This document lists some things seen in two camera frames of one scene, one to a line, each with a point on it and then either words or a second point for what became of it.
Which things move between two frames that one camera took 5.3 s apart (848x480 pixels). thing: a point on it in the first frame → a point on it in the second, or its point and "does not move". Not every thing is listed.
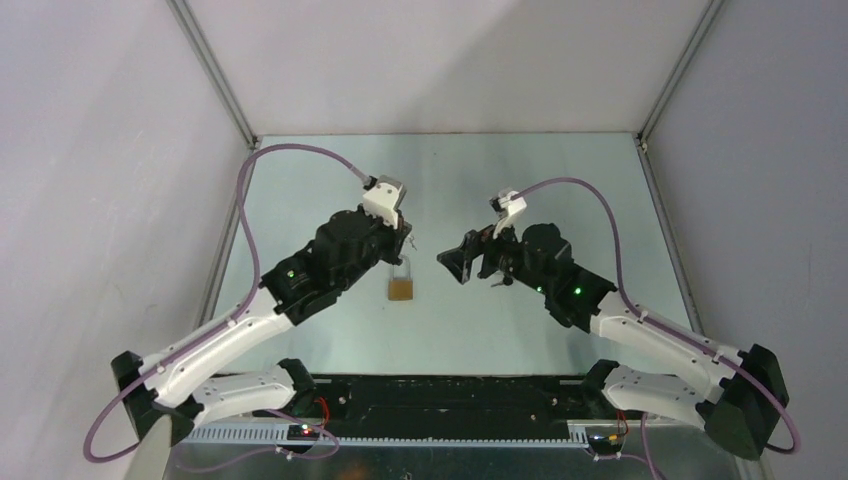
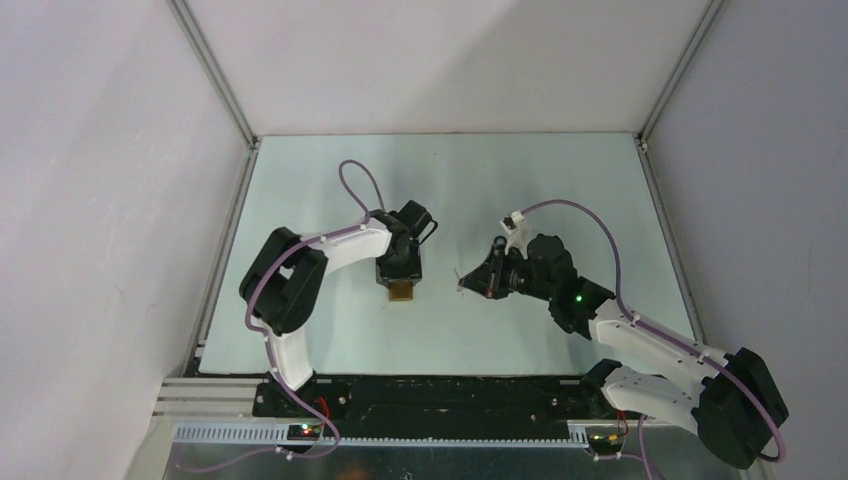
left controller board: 303,432 does not move
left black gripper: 396,237 → 412,271
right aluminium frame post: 682,64 does not move
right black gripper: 475,244 → 487,278
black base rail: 353,400 does not move
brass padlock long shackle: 401,289 does not move
